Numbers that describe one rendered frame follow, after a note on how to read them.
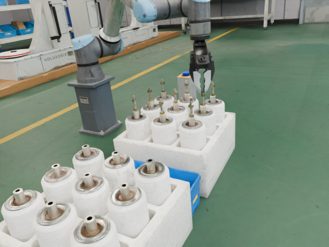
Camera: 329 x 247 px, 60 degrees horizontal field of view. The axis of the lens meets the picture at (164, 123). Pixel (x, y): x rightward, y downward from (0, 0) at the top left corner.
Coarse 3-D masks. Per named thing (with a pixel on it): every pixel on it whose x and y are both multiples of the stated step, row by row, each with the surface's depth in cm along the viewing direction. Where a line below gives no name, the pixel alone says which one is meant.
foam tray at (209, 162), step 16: (224, 128) 112; (128, 144) 109; (144, 144) 106; (160, 144) 105; (176, 144) 104; (208, 144) 102; (224, 144) 115; (144, 160) 109; (160, 160) 105; (176, 160) 101; (192, 160) 98; (208, 160) 98; (224, 160) 118; (208, 176) 100; (208, 192) 102
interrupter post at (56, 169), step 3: (54, 165) 78; (57, 165) 78; (54, 168) 77; (57, 168) 77; (60, 168) 79; (54, 171) 78; (57, 171) 78; (60, 171) 78; (54, 174) 78; (57, 174) 78; (60, 174) 79
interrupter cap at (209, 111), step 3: (207, 108) 113; (195, 111) 112; (198, 111) 112; (207, 111) 111; (210, 111) 110; (195, 114) 109; (198, 114) 109; (201, 114) 108; (204, 114) 108; (207, 114) 108; (210, 114) 108
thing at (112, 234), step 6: (114, 222) 61; (114, 228) 59; (72, 234) 58; (108, 234) 57; (114, 234) 58; (72, 240) 57; (102, 240) 56; (108, 240) 57; (114, 240) 58; (72, 246) 56; (78, 246) 55; (84, 246) 55; (90, 246) 55; (96, 246) 55; (102, 246) 56; (108, 246) 57; (114, 246) 58
